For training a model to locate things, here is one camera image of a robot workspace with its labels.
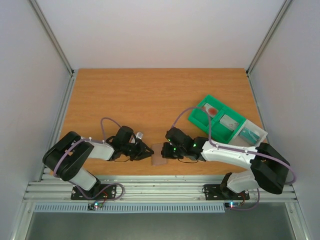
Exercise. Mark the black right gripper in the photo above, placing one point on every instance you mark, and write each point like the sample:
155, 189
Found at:
169, 150

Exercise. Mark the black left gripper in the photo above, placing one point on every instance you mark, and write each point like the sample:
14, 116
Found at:
142, 153

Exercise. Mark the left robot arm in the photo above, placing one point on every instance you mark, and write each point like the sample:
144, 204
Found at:
67, 157

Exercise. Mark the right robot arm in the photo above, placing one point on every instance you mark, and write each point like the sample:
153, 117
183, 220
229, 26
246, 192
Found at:
264, 167

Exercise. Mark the red white cards stack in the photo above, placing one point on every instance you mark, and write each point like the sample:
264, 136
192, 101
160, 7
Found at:
212, 111

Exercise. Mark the teal cards stack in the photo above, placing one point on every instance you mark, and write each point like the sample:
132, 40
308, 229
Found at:
250, 136

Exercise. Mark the green bin far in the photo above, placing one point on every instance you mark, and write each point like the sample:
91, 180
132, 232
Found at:
200, 117

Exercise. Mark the green bin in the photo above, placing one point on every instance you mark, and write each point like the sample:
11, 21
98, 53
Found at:
220, 133
200, 117

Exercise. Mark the green bin middle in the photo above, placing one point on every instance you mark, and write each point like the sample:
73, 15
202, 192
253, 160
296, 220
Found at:
220, 133

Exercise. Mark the left controller board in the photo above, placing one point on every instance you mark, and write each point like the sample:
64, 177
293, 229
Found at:
95, 206

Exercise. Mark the controller board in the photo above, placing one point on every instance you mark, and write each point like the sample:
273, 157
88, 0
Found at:
232, 204
95, 206

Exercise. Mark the right controller board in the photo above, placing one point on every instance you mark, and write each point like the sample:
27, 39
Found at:
232, 204

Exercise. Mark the white translucent bin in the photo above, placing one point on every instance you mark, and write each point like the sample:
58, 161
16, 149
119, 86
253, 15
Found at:
238, 141

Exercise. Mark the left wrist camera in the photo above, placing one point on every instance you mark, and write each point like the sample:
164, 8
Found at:
139, 135

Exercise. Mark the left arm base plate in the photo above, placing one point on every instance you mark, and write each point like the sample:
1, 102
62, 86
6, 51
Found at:
97, 192

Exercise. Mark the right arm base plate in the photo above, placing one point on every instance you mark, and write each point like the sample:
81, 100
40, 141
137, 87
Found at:
212, 192

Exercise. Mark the aluminium table edge rail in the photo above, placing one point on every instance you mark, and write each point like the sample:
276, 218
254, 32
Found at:
144, 188

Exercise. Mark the grey slotted cable duct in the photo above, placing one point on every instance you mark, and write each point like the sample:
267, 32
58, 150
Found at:
129, 208

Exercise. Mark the aluminium corner post left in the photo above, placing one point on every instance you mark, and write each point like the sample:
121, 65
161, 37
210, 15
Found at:
49, 32

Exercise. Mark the aluminium corner post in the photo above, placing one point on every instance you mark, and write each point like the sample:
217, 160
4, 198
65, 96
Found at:
269, 34
49, 32

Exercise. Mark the aluminium corner post right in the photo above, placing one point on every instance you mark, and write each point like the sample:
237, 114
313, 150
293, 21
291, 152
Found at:
269, 34

